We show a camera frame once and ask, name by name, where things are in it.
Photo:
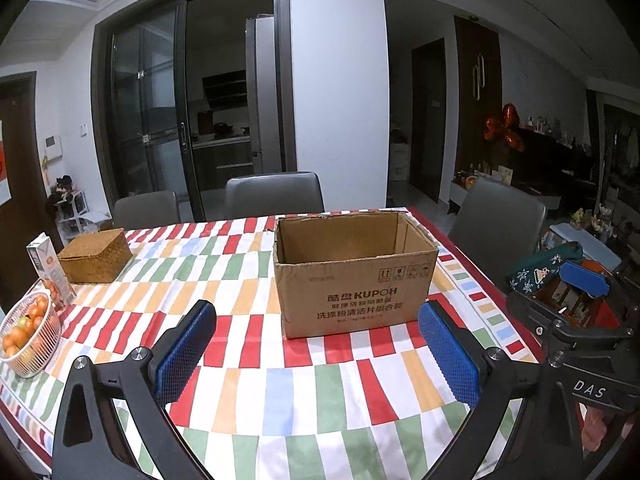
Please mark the dark brown entrance door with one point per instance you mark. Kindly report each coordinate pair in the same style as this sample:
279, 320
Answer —
24, 216

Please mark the right hand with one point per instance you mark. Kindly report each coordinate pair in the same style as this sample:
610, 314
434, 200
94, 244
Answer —
594, 429

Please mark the red fu character poster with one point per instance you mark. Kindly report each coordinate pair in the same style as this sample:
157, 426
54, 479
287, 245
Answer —
5, 192

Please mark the white orange drink carton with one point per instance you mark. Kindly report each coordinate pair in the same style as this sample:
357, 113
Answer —
42, 254

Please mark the white basket of oranges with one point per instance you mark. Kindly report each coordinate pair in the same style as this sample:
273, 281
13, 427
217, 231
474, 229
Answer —
30, 334

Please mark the silver refrigerator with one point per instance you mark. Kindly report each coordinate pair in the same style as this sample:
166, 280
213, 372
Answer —
262, 94

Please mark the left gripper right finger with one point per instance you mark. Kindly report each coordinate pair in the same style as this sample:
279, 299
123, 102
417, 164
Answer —
544, 442

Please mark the grey chair right side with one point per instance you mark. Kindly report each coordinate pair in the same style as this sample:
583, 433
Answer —
497, 227

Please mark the red foil balloon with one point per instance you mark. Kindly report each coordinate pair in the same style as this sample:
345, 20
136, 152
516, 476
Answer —
505, 128

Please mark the colourful checkered tablecloth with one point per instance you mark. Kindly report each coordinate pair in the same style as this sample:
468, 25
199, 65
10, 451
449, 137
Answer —
365, 405

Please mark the white wall intercom panel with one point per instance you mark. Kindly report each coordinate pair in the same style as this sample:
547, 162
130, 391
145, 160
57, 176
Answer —
53, 147

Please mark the brown cardboard box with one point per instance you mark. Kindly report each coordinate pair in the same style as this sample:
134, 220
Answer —
343, 273

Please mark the grey chair far middle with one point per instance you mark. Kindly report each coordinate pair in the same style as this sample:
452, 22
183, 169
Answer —
269, 194

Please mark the woven wicker box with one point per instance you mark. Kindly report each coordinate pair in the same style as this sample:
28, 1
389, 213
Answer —
95, 257

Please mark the grey chair far left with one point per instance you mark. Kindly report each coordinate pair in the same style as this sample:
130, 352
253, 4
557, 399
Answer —
146, 211

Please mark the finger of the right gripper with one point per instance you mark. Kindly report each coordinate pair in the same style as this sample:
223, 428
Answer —
549, 327
597, 284

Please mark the glass sliding door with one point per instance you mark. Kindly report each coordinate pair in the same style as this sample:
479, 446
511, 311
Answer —
139, 108

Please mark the grey chair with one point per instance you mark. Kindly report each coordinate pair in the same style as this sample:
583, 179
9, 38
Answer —
146, 211
497, 227
269, 194

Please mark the dark green christmas bag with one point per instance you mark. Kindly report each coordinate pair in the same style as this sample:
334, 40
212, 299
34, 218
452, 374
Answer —
537, 270

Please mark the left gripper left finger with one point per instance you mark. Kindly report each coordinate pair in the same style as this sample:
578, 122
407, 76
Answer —
89, 442

